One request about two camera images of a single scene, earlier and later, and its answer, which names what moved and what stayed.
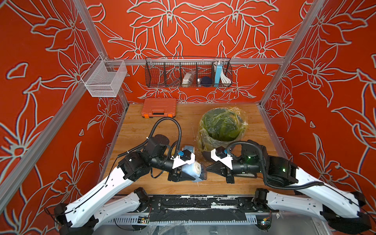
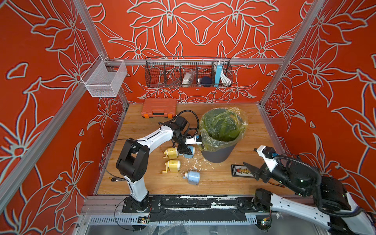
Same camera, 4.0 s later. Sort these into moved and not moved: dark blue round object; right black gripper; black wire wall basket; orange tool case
Moved: right black gripper
Not moved: black wire wall basket; orange tool case; dark blue round object
